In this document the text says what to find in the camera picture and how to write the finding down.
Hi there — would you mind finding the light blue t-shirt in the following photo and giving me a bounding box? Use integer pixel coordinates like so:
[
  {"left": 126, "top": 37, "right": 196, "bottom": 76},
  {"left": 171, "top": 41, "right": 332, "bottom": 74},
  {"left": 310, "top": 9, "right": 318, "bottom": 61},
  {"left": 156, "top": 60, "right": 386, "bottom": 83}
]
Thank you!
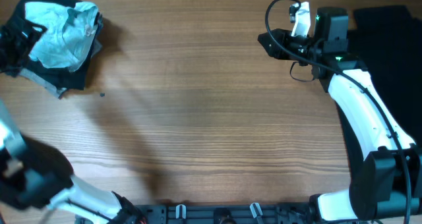
[{"left": 25, "top": 2, "right": 99, "bottom": 72}]

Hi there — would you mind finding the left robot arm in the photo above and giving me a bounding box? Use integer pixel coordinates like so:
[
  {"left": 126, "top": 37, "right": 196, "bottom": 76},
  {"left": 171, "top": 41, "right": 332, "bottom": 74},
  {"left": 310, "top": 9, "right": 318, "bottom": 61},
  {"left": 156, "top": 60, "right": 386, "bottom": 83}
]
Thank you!
[{"left": 1, "top": 105, "right": 146, "bottom": 223}]

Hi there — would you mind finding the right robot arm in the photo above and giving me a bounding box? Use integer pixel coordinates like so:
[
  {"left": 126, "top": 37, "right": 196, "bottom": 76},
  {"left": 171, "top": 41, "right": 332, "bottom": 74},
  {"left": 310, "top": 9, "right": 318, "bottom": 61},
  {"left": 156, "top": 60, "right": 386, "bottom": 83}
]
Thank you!
[{"left": 258, "top": 0, "right": 421, "bottom": 223}]

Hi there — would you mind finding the folded grey garment under stack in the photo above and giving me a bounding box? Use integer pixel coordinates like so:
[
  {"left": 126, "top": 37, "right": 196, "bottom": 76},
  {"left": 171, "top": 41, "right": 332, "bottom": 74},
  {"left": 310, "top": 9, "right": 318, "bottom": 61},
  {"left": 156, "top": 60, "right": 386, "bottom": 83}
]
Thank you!
[{"left": 18, "top": 40, "right": 102, "bottom": 99}]

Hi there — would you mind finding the black garment on right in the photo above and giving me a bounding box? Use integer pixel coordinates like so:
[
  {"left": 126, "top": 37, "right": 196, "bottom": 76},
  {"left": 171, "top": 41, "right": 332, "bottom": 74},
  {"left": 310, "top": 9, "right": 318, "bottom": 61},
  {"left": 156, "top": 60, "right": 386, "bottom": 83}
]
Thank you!
[{"left": 347, "top": 5, "right": 421, "bottom": 146}]

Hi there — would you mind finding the right black cable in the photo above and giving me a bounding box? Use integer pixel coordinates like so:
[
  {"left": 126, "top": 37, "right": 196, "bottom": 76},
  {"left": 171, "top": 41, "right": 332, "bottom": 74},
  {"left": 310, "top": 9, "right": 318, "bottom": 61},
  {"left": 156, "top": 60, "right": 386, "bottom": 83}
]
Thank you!
[{"left": 264, "top": 0, "right": 413, "bottom": 224}]

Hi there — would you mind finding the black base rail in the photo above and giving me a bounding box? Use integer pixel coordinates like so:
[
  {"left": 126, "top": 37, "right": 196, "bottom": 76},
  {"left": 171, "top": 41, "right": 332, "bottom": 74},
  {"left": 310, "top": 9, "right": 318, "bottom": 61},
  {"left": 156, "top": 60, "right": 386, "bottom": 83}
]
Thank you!
[{"left": 75, "top": 202, "right": 369, "bottom": 224}]

